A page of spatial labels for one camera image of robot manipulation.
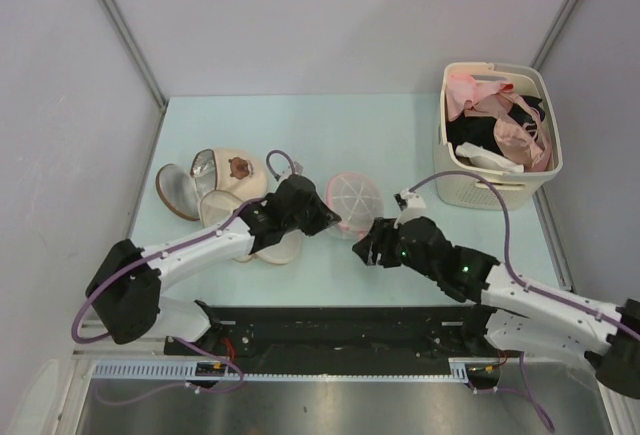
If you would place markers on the cream plastic laundry basket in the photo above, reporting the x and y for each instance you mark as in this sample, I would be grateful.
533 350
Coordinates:
472 187

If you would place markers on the pink bras in basket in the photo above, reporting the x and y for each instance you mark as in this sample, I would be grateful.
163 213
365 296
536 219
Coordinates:
464 95

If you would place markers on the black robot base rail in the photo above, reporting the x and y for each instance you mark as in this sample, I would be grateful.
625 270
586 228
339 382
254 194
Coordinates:
362 334

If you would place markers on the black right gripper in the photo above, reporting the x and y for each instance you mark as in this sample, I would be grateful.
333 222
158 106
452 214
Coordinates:
383 233

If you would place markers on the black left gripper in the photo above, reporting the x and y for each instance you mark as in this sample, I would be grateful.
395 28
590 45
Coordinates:
324 218

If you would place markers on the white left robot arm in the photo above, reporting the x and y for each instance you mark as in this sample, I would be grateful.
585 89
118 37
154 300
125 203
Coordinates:
127 291

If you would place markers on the silver brown-rimmed bra cup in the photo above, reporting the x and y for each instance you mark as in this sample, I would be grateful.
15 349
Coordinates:
177 190

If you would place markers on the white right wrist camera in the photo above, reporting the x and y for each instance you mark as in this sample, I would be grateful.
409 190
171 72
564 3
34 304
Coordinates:
411 206

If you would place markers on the black garment in basket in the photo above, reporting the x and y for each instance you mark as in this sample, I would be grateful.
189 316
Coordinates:
479 131

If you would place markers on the white slotted cable duct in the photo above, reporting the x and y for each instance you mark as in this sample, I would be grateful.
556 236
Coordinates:
443 370

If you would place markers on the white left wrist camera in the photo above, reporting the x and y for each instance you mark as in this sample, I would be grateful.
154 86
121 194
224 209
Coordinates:
296 169

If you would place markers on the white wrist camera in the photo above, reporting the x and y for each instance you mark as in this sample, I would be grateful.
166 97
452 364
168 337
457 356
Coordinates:
411 206
296 169

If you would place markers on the white bra in basket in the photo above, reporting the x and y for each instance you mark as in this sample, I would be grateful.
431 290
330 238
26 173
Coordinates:
486 159

